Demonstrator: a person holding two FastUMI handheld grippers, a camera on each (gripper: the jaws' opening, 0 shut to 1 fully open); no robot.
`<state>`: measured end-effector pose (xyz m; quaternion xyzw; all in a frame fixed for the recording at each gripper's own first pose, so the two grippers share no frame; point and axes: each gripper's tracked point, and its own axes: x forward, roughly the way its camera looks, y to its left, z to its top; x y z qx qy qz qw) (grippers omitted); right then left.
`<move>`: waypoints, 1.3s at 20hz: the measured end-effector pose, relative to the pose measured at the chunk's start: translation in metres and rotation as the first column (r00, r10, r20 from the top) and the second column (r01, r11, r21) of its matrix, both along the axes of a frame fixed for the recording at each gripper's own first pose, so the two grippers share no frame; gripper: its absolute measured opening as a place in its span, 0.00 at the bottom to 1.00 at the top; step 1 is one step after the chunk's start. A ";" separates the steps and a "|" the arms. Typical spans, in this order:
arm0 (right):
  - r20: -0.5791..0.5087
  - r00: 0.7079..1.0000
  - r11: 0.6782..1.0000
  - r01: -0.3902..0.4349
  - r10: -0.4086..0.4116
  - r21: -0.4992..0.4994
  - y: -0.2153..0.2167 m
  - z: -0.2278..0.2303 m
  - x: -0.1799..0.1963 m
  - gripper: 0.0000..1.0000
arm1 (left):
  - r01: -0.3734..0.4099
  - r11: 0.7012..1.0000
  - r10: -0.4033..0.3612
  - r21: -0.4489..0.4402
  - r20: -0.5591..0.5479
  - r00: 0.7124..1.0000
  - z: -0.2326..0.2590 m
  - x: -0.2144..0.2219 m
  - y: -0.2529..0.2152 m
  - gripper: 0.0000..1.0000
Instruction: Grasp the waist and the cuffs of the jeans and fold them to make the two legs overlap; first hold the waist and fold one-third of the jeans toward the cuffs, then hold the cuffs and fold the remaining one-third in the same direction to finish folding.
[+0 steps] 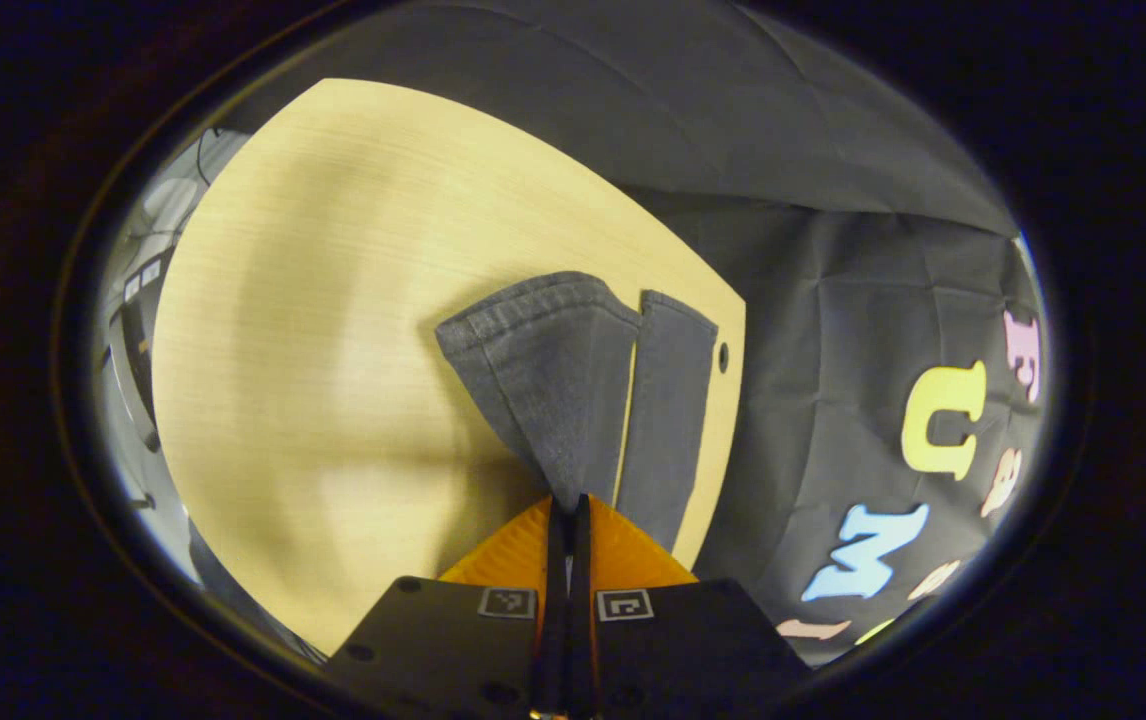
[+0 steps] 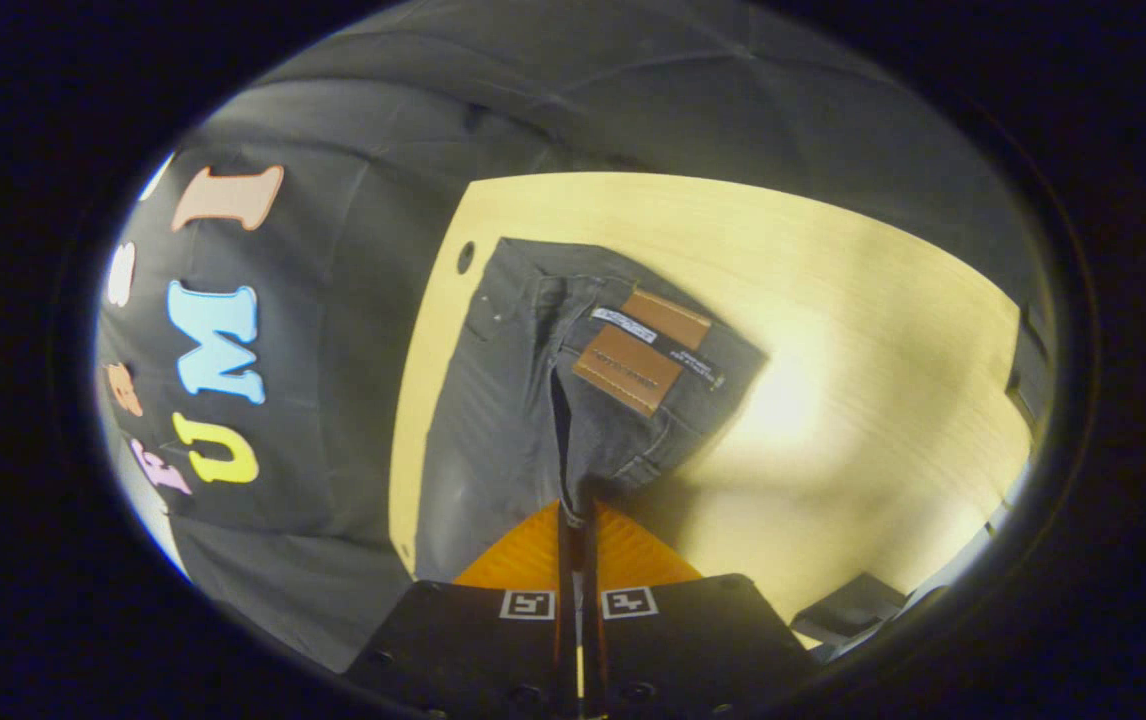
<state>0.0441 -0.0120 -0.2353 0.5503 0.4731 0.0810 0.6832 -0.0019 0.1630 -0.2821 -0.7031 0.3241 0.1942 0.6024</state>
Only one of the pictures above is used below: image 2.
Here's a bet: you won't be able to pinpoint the dark grey jeans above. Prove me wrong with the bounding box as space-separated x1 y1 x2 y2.
413 238 770 583

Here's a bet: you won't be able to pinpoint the dark object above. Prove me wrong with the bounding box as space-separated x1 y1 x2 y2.
791 572 910 649

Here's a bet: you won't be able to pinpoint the black backdrop cloth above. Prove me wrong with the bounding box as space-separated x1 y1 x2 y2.
98 0 1054 673

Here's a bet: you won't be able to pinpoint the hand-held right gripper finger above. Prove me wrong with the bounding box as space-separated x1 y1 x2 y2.
579 500 821 719
343 500 576 719

